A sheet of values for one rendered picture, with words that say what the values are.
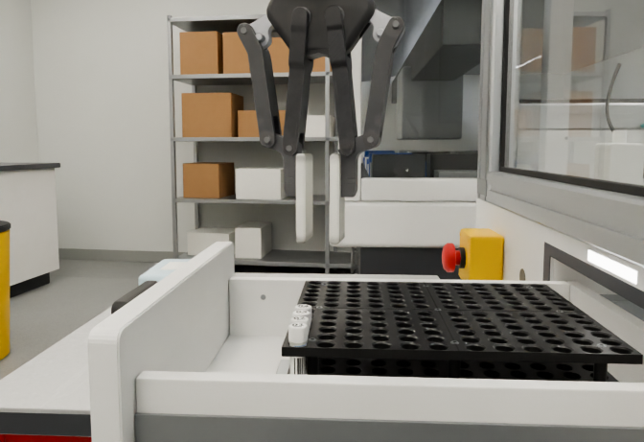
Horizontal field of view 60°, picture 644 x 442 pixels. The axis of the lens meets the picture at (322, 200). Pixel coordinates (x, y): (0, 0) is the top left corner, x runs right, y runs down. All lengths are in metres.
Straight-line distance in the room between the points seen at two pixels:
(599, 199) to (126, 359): 0.36
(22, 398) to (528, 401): 0.53
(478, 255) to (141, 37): 4.63
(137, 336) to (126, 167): 4.86
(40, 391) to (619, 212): 0.60
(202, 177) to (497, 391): 4.17
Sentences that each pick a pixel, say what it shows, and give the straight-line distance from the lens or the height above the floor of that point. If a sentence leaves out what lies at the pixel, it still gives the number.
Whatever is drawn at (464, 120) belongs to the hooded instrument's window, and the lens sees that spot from 1.27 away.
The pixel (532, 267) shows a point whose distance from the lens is 0.65.
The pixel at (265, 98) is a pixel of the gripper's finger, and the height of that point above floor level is 1.06.
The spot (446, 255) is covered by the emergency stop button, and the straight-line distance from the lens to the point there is 0.77.
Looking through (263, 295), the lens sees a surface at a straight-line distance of 0.57.
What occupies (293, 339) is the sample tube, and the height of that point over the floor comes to 0.90.
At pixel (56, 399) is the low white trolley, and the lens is 0.69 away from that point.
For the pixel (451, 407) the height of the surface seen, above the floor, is 0.88.
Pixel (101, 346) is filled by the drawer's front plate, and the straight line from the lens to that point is 0.33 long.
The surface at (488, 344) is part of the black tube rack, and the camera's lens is 0.38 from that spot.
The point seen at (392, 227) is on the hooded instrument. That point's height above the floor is 0.85.
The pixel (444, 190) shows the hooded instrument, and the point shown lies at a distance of 1.25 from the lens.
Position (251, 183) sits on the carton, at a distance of 4.28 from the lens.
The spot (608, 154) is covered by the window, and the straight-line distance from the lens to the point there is 0.52.
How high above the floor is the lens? 1.03
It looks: 6 degrees down
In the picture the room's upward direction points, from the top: straight up
